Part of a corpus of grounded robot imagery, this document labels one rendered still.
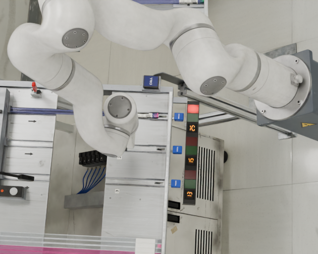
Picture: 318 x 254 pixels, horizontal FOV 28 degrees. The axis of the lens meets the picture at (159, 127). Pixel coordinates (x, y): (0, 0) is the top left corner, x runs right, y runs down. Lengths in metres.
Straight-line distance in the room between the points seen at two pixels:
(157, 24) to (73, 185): 1.26
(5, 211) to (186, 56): 0.88
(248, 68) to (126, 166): 0.61
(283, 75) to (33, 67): 0.69
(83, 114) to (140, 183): 0.53
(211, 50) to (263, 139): 1.27
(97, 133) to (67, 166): 1.05
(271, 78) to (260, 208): 1.07
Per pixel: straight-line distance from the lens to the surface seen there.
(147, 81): 2.06
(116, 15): 1.36
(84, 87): 1.49
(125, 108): 1.60
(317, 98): 1.81
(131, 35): 1.38
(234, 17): 3.01
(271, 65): 1.69
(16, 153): 2.11
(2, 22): 4.15
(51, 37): 1.25
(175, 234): 2.48
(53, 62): 1.41
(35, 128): 2.11
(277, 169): 2.64
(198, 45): 1.49
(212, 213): 2.65
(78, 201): 2.43
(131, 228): 2.00
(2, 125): 2.09
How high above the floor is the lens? 2.13
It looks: 43 degrees down
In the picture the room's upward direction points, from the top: 73 degrees counter-clockwise
